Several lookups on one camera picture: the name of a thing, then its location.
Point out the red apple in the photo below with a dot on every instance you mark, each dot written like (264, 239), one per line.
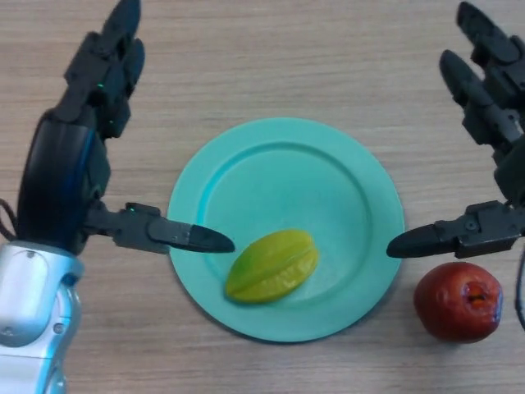
(449, 303)

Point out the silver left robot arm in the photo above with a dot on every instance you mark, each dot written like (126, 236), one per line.
(28, 320)

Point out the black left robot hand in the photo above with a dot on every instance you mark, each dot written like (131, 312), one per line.
(61, 176)

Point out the yellow starfruit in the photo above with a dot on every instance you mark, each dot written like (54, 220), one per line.
(270, 271)

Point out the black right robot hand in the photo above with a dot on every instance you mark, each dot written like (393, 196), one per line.
(492, 102)

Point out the green round plate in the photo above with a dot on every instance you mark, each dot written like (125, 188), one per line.
(287, 180)

